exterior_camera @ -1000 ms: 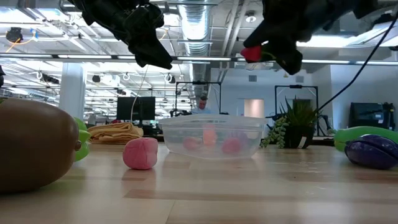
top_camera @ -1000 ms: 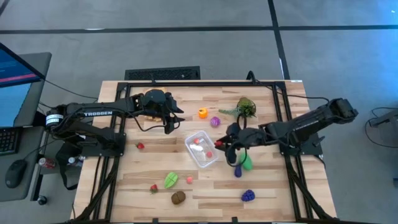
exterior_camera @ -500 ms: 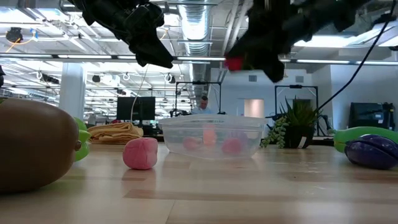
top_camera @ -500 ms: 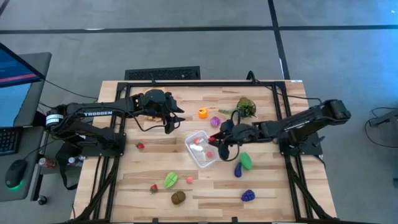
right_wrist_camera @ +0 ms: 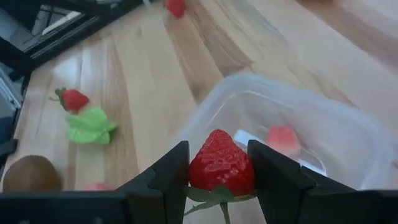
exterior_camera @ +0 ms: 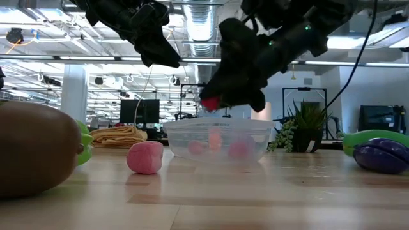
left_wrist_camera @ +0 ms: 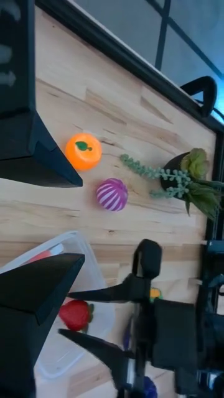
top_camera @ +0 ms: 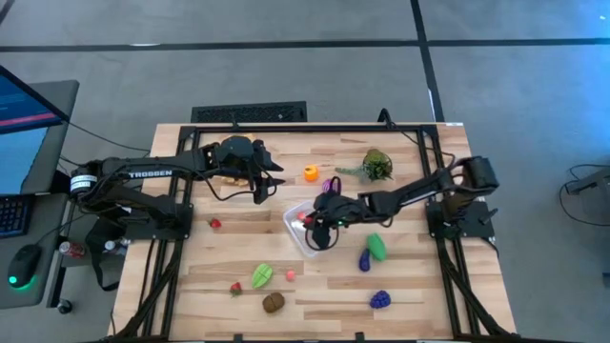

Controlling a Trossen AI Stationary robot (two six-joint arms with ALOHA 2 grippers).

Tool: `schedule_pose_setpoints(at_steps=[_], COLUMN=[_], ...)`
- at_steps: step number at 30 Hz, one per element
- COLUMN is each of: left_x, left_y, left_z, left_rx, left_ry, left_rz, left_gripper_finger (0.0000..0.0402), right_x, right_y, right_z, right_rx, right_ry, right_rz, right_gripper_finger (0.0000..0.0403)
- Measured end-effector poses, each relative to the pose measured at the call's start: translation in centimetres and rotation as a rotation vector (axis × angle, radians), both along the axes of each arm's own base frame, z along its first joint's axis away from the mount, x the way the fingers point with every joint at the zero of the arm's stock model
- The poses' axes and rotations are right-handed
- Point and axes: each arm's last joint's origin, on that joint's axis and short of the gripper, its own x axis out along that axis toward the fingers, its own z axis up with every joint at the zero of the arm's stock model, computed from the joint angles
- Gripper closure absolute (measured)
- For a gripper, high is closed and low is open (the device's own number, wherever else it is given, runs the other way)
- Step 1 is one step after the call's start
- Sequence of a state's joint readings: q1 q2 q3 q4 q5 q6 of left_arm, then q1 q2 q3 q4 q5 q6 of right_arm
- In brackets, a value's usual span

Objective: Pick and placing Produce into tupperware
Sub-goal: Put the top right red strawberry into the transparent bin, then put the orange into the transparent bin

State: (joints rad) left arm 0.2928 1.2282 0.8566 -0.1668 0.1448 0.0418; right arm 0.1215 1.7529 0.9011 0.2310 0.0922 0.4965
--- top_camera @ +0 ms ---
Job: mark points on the computer monitor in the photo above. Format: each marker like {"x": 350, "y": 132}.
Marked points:
{"x": 19, "y": 157}

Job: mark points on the pink toy fruit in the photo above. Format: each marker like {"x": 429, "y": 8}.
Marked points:
{"x": 300, "y": 216}

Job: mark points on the dark green toy vegetable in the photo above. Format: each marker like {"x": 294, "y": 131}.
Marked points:
{"x": 377, "y": 247}

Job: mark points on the potted succulent plant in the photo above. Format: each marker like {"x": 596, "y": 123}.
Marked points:
{"x": 376, "y": 164}

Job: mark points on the purple toy eggplant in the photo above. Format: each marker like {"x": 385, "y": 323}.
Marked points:
{"x": 364, "y": 260}

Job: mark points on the black bracket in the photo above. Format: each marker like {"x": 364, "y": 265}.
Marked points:
{"x": 237, "y": 337}
{"x": 359, "y": 336}

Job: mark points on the clear plastic bottle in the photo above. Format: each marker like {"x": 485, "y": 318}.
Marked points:
{"x": 114, "y": 245}

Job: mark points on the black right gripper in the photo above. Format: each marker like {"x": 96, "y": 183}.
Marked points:
{"x": 340, "y": 207}

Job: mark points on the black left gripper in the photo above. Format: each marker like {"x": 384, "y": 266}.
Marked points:
{"x": 238, "y": 152}

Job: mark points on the black computer mouse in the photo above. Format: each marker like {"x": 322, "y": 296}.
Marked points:
{"x": 24, "y": 266}

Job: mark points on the red soda can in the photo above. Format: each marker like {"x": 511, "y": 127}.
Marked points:
{"x": 71, "y": 249}

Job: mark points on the black table frame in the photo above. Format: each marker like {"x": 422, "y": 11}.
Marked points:
{"x": 310, "y": 128}

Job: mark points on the purple white striped toy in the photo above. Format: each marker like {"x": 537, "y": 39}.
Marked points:
{"x": 327, "y": 185}

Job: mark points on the folded yellow cloth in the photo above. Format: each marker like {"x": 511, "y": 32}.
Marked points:
{"x": 236, "y": 181}

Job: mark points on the black keyboard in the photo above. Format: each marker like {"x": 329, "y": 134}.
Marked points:
{"x": 14, "y": 214}

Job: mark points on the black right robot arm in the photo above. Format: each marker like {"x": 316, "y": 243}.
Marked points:
{"x": 419, "y": 188}

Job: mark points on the grey desk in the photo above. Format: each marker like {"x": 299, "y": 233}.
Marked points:
{"x": 57, "y": 105}

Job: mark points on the clear plastic tupperware container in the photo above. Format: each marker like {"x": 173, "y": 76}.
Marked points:
{"x": 298, "y": 236}

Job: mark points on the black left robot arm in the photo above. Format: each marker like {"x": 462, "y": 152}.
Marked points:
{"x": 157, "y": 174}

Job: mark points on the light green toy leaf vegetable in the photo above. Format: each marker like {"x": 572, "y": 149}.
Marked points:
{"x": 262, "y": 275}

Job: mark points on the black caster wheel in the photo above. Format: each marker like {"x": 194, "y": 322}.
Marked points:
{"x": 64, "y": 306}

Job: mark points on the orange toy fruit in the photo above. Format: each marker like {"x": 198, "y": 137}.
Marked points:
{"x": 311, "y": 173}

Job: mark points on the red toy strawberry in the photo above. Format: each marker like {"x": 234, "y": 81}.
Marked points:
{"x": 236, "y": 288}
{"x": 215, "y": 223}

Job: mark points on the black floor vent grille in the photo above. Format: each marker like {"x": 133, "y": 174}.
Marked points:
{"x": 248, "y": 113}

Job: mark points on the purple toy grapes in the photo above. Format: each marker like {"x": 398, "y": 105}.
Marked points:
{"x": 380, "y": 299}

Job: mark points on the pink round toy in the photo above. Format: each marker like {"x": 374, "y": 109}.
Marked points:
{"x": 290, "y": 275}

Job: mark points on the brown toy kiwi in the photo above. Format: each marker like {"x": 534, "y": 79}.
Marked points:
{"x": 273, "y": 302}

